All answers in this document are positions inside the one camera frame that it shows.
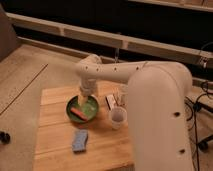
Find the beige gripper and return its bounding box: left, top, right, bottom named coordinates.
left=78, top=78, right=97, bottom=106

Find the red orange pepper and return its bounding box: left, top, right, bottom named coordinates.
left=70, top=107, right=88, bottom=121

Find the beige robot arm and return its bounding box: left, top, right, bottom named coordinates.
left=76, top=54, right=194, bottom=171

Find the green ceramic bowl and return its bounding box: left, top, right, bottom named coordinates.
left=66, top=96, right=99, bottom=123

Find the white ceramic cup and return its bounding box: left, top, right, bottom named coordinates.
left=109, top=106, right=127, bottom=130

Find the small white brown box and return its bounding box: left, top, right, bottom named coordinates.
left=106, top=94, right=117, bottom=110

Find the blue sponge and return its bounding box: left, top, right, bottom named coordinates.
left=72, top=129, right=88, bottom=153

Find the black caster wheel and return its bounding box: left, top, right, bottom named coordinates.
left=0, top=131, right=10, bottom=144

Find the black cables and stand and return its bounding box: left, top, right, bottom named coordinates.
left=185, top=41, right=213, bottom=171

